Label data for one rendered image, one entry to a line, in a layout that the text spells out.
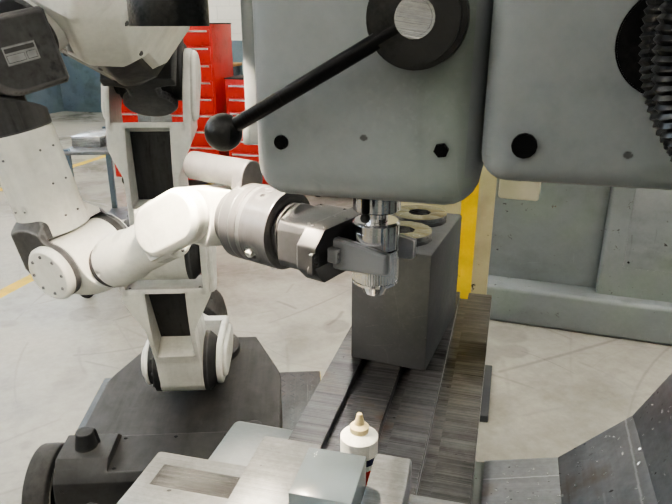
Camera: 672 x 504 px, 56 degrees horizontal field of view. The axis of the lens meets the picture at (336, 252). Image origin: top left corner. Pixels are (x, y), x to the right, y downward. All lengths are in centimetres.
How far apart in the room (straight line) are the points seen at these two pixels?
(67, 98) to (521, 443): 1074
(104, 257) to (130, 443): 70
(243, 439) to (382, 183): 56
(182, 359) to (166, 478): 83
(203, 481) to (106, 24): 59
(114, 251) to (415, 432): 45
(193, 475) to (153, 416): 94
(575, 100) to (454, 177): 10
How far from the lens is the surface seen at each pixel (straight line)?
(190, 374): 152
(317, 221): 64
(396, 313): 94
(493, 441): 249
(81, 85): 1201
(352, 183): 51
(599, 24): 47
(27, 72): 90
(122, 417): 163
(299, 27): 51
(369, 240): 61
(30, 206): 93
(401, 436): 83
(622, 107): 47
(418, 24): 45
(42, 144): 92
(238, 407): 160
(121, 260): 86
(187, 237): 72
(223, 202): 70
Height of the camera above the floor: 145
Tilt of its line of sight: 20 degrees down
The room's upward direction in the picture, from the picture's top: straight up
